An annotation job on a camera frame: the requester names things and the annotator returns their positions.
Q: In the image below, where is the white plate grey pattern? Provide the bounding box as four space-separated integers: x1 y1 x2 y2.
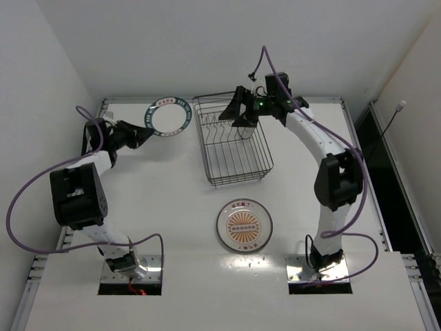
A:
237 127 256 140

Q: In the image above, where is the green rimmed white plate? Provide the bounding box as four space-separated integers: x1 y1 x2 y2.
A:
144 97 192 137

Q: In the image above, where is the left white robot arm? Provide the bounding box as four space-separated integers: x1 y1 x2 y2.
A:
50 118 154 281

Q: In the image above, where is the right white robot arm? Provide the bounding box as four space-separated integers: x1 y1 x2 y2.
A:
218 72 363 272

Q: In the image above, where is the orange sunburst plate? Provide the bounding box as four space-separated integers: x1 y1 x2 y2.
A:
216 199 274 254

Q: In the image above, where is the grey wire dish rack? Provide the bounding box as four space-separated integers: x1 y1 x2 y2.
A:
192 92 274 187

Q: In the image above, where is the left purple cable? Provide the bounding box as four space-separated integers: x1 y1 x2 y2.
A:
6 105 165 281

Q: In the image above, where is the purple cable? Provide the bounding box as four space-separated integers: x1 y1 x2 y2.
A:
247 46 379 287
6 105 165 281

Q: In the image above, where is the black cable white plug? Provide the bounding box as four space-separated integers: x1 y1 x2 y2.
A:
380 100 407 139

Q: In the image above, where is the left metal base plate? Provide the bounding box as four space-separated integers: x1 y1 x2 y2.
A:
100 255 163 285

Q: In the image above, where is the metal base plate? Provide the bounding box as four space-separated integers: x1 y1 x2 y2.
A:
285 254 350 285
100 255 163 285

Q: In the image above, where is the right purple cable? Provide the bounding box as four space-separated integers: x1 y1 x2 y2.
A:
247 46 379 287

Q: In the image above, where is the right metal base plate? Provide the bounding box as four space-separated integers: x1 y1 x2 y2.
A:
285 254 350 285

